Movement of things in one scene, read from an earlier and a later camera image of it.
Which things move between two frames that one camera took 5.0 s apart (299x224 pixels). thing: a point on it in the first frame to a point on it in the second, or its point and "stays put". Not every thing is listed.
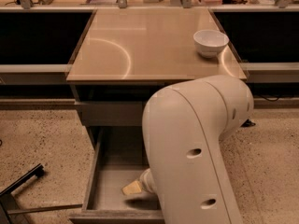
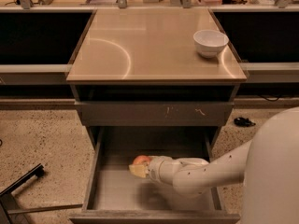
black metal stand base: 9,211 stays put
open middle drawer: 121,156 stays put
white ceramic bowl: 210,42 stays put
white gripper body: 146,180 to 158,169
